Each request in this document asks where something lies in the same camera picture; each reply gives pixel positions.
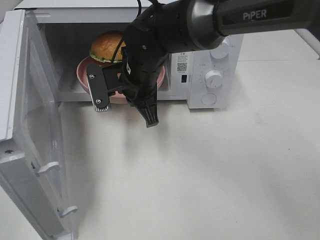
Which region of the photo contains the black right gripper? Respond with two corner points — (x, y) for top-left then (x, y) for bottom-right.
(118, 47), (167, 128)

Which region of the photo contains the pink plate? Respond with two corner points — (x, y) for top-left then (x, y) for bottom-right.
(76, 56), (166, 104)

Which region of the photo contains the toy burger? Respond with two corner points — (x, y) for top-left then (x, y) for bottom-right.
(89, 30), (126, 65)

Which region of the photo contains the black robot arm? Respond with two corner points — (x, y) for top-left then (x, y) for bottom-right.
(121, 0), (320, 127)

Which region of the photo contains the white door release button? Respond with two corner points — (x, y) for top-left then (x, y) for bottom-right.
(201, 93), (217, 106)

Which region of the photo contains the warning label sticker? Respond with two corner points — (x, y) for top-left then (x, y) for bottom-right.
(176, 52), (189, 73)

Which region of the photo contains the white microwave oven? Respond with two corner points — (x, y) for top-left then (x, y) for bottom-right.
(17, 0), (243, 109)

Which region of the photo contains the white lower control knob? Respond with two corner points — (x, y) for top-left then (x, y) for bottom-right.
(204, 70), (223, 89)

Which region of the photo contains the white control knob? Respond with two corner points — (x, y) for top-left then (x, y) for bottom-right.
(210, 37), (231, 60)
(204, 70), (223, 89)

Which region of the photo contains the white upper control knob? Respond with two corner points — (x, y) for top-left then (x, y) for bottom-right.
(210, 37), (231, 60)

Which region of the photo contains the white microwave door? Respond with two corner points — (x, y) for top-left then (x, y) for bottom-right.
(0, 9), (78, 240)

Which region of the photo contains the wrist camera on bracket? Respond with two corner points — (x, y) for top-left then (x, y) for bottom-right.
(86, 62), (125, 113)

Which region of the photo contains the black camera cable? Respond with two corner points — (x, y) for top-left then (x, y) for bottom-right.
(109, 0), (161, 66)

